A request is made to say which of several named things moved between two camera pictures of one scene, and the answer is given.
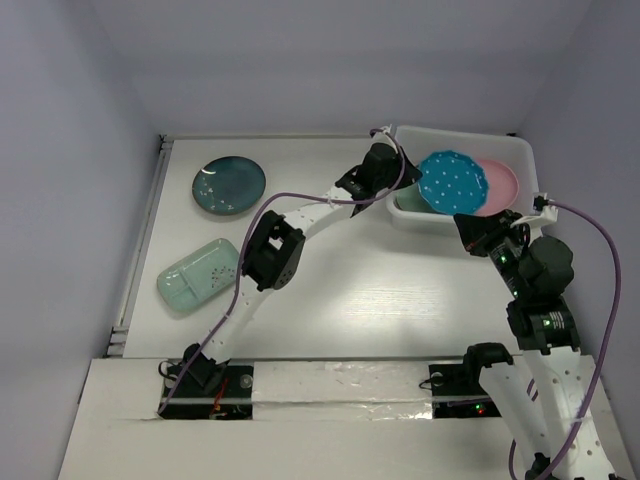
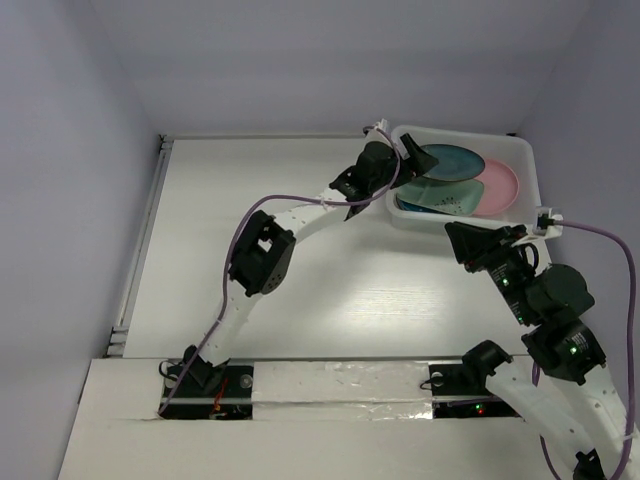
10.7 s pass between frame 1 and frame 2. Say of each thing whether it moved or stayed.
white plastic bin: stayed
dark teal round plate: moved
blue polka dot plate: moved
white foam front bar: stayed
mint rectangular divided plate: moved
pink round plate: stayed
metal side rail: stayed
